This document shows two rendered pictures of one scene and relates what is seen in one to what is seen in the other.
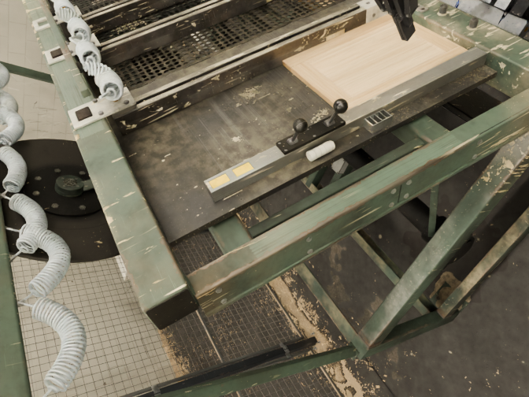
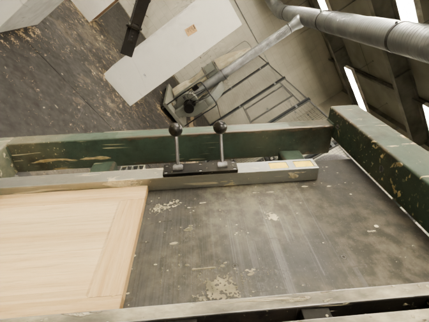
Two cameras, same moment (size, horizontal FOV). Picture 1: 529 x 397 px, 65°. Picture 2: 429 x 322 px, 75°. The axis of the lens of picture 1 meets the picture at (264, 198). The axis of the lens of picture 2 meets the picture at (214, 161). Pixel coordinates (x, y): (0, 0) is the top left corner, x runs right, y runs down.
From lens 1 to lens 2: 1.49 m
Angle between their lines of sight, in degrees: 98
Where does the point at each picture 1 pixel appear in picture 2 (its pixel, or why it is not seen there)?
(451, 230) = not seen: hidden behind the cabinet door
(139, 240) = (369, 122)
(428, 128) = not seen: hidden behind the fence
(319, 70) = (96, 263)
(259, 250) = (283, 124)
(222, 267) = (309, 123)
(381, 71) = (47, 220)
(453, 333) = not seen: outside the picture
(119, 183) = (410, 155)
